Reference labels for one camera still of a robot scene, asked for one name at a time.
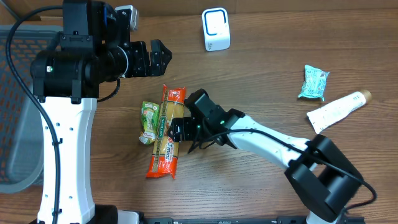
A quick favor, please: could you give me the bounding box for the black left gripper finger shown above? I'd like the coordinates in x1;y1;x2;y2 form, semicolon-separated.
149;53;170;77
150;39;172;62

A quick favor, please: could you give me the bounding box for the orange spaghetti packet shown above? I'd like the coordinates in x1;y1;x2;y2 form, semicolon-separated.
146;85;186;179

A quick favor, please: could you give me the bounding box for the green juice pouch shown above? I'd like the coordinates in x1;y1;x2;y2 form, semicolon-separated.
139;101;159;145

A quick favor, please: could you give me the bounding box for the teal snack packet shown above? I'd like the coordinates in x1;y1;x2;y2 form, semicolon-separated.
298;65;330;101

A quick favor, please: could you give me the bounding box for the white tube with gold cap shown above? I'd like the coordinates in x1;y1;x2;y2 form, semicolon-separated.
307;90;372;134

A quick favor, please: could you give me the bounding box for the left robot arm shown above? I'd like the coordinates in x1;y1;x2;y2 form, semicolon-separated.
30;1;172;223

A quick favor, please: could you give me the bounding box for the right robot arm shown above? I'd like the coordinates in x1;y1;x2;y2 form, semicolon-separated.
167;89;363;223

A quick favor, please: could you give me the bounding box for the white barcode scanner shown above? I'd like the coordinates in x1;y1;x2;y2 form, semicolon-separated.
201;7;231;52

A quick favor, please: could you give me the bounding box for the grey plastic basket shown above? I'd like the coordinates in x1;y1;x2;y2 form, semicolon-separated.
1;25;62;194

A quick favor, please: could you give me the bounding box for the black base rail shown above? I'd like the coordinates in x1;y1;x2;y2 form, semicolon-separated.
136;214;365;224

